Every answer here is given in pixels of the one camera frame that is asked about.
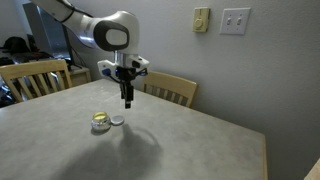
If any wide slatted wooden chair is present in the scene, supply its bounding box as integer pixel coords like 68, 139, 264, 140
0, 59, 74, 103

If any beige wall thermostat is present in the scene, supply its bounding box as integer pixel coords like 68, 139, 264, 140
192, 7, 211, 33

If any round silver lid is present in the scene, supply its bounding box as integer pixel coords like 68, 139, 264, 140
110, 115, 126, 126

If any white double light switch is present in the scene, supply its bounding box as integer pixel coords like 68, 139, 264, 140
219, 7, 252, 36

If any light wooden counter corner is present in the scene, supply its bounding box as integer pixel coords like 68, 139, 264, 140
303, 158, 320, 180

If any silver candle container yellow wax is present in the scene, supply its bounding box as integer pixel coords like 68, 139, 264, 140
90, 111, 112, 134

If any black cap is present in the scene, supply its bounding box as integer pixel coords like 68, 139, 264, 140
0, 36, 32, 56

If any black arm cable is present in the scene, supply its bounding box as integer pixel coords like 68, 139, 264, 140
55, 0, 96, 24

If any blue white clutter item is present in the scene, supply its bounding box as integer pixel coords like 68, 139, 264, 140
0, 83, 16, 108

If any black stand pole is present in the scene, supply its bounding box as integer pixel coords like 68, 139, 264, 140
61, 26, 76, 71

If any low-backed wooden chair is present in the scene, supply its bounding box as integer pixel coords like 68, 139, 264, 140
141, 70, 198, 108

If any small wooden side cabinet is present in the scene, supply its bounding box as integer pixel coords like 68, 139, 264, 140
68, 65, 92, 87

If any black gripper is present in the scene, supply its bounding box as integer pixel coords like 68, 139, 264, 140
114, 66, 138, 110

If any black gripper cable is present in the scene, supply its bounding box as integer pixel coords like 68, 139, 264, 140
135, 67, 149, 78

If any grey flat panel screen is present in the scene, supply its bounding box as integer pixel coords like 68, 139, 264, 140
22, 3, 68, 58

